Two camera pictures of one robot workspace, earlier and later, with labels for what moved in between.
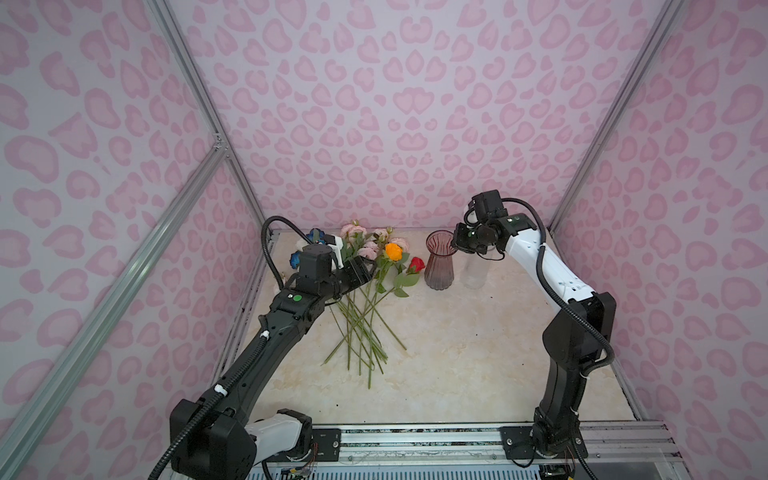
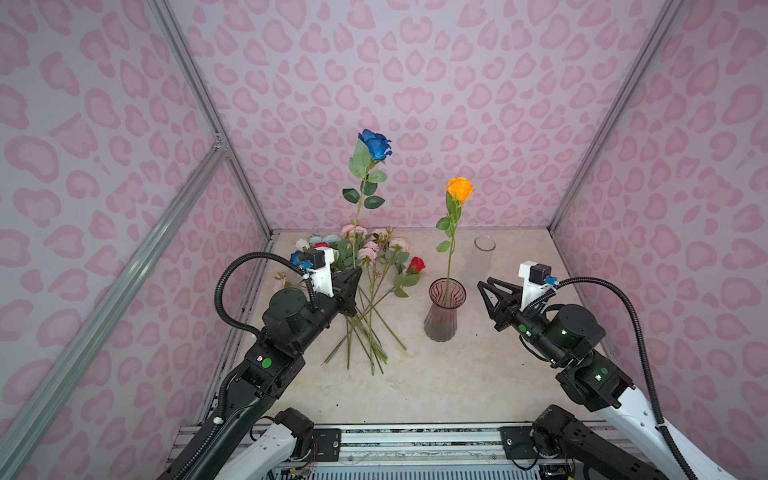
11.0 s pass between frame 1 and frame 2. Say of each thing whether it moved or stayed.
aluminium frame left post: stayed
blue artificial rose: moved
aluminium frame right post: stayed
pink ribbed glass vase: moved
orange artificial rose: moved
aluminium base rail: stayed
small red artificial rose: stayed
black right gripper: moved
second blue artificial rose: stayed
